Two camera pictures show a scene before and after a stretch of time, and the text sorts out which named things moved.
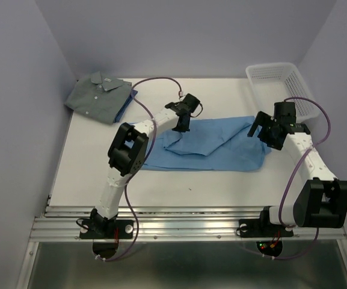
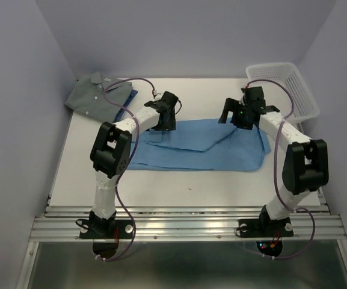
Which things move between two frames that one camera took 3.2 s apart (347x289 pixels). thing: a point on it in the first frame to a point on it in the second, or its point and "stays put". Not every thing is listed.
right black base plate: [255, 228] stays put
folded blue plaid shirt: [133, 92] stays put
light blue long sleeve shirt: [225, 146] stays put
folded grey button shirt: [98, 99] stays put
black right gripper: [263, 118] to [232, 105]
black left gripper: [184, 128] to [168, 125]
